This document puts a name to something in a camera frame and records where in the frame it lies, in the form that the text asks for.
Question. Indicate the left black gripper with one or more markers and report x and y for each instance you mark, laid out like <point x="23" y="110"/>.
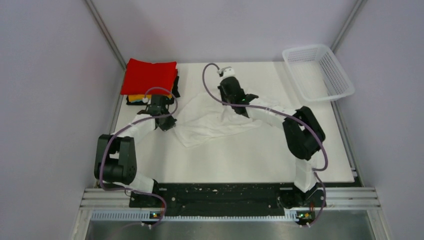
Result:
<point x="170" y="124"/>

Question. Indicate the yellow folded t shirt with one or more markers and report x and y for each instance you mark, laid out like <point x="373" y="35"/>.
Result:
<point x="136" y="99"/>

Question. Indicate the white plastic basket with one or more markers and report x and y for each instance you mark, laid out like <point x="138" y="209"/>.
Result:
<point x="316" y="74"/>

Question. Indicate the black folded t shirt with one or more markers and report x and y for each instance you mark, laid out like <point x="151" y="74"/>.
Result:
<point x="175" y="89"/>

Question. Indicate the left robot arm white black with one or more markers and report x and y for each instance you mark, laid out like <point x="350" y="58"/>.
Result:
<point x="116" y="165"/>

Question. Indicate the white t shirt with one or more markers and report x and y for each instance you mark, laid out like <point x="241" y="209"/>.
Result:
<point x="203" y="119"/>

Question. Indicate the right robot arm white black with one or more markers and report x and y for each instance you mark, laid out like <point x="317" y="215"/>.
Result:
<point x="303" y="134"/>

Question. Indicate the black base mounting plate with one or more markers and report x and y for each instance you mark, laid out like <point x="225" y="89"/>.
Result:
<point x="229" y="199"/>

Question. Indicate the white slotted cable duct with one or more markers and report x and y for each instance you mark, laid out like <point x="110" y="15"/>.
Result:
<point x="153" y="216"/>

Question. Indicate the red folded t shirt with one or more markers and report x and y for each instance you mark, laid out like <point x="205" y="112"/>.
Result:
<point x="148" y="78"/>

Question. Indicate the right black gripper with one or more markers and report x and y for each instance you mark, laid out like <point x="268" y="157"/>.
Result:
<point x="222" y="92"/>

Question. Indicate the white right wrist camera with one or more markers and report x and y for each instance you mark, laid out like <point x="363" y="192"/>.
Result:
<point x="226" y="72"/>

